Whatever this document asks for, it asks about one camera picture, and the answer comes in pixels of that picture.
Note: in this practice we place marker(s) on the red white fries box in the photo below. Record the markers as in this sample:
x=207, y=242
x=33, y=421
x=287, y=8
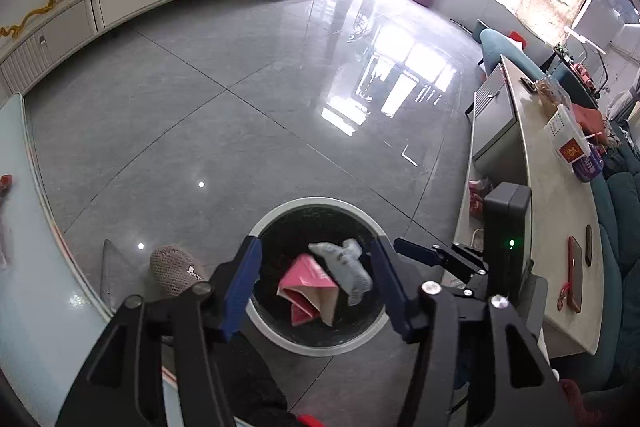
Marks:
x=566, y=137

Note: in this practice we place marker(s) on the red phone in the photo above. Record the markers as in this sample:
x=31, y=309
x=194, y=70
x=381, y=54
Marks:
x=574, y=293

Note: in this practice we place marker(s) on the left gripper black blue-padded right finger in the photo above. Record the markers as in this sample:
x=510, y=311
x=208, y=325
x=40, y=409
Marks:
x=437, y=298

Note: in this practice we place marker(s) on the pink paper trash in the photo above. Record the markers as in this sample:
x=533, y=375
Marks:
x=312, y=293

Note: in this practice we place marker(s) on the grey knitted slipper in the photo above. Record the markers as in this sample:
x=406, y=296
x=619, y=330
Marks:
x=175, y=270

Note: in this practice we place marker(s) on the white TV cabinet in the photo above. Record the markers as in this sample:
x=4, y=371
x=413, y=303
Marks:
x=49, y=39

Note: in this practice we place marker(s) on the grey tissue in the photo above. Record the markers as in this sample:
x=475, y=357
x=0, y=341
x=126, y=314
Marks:
x=345, y=267

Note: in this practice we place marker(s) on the purple cup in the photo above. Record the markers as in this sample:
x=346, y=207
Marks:
x=589, y=166

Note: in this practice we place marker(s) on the teal sofa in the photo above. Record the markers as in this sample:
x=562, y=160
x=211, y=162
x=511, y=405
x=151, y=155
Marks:
x=617, y=202

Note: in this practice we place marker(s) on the floral glass table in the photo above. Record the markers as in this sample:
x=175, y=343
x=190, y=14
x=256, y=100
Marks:
x=50, y=317

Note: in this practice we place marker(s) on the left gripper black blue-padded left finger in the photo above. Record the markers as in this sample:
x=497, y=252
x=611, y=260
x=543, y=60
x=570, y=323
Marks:
x=121, y=381

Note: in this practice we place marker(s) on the white coffee table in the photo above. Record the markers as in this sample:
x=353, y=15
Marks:
x=509, y=143

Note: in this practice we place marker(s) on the round white-rimmed trash bin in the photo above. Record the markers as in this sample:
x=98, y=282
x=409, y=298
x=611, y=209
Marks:
x=285, y=233

